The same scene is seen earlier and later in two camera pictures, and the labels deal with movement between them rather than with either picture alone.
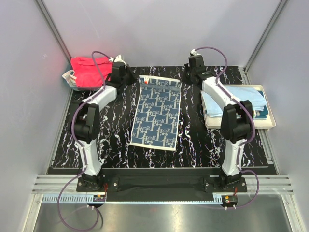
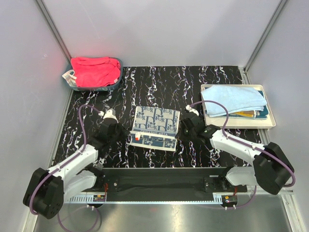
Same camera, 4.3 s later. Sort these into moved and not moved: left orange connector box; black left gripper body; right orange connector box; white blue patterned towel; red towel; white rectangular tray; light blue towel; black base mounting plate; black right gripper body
Moved: black left gripper body; black right gripper body; white blue patterned towel
Not moved: red towel; black base mounting plate; light blue towel; left orange connector box; right orange connector box; white rectangular tray
